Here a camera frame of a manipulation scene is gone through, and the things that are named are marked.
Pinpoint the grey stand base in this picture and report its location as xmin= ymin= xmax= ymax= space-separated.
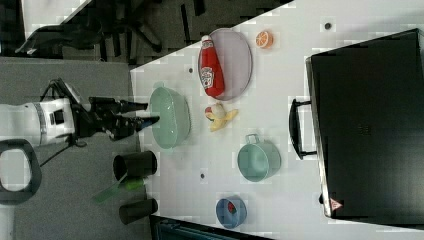
xmin=0 ymin=139 xmax=42 ymax=205

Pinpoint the red strawberry toy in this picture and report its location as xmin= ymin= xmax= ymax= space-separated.
xmin=227 ymin=202 xmax=236 ymax=214

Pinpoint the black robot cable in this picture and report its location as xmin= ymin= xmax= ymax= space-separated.
xmin=39 ymin=78 xmax=88 ymax=168

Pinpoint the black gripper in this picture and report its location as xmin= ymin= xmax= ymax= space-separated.
xmin=70 ymin=97 xmax=160 ymax=140

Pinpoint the orange slice toy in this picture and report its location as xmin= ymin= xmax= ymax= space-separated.
xmin=255 ymin=31 xmax=273 ymax=49

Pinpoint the black cylinder cup lower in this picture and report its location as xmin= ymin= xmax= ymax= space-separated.
xmin=119 ymin=199 xmax=158 ymax=225

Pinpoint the grey round plate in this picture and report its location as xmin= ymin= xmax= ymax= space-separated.
xmin=201 ymin=28 xmax=253 ymax=101

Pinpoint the green oval colander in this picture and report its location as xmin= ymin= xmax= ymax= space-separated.
xmin=149 ymin=82 xmax=191 ymax=149

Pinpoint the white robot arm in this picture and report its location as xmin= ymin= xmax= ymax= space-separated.
xmin=0 ymin=97 xmax=160 ymax=147

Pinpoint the peeled banana toy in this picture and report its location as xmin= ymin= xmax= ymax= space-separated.
xmin=205 ymin=102 xmax=239 ymax=132

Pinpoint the red ketchup bottle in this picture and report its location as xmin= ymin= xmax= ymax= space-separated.
xmin=200 ymin=35 xmax=225 ymax=97

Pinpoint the black office chair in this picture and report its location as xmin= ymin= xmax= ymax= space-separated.
xmin=15 ymin=14 xmax=162 ymax=56

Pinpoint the blue bowl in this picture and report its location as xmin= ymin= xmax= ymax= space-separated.
xmin=215 ymin=195 xmax=247 ymax=229

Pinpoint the black toaster oven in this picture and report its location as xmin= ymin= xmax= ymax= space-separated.
xmin=305 ymin=28 xmax=424 ymax=229

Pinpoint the green pot with handle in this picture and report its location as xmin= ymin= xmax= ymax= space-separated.
xmin=237 ymin=134 xmax=282 ymax=182

